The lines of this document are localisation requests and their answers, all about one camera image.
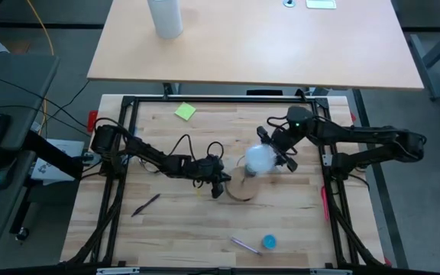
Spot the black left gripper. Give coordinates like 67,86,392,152
166,154,232,199

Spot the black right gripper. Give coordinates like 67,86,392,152
256,105,316,173

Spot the white lightbulb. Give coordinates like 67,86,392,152
244,143,277,176

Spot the wooden base table lamp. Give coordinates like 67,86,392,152
225,163,261,202

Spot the translucent light purple pen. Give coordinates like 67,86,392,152
230,236,264,257

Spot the pink pen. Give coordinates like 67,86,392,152
320,185,330,222

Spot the blue round lid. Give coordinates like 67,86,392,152
260,234,278,251

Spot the dark purple pen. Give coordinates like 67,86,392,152
130,192,161,218

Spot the green sticky note pad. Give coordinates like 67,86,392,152
174,102,197,121

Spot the light wooden side table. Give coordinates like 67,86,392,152
86,0,425,92

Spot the white rectangular device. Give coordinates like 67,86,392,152
305,0,337,10

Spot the white paper sheet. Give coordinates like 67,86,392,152
31,139,86,182

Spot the black computer mouse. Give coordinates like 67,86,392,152
0,159,19,191

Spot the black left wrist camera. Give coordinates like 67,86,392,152
205,153,225,169

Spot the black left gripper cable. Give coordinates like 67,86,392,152
168,133,225,161

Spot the black aluminium table frame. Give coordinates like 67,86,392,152
65,94,389,268

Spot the silver aluminium bracket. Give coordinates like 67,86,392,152
309,268,354,275
96,267,141,275

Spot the yellow cable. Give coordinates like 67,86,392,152
24,0,55,127

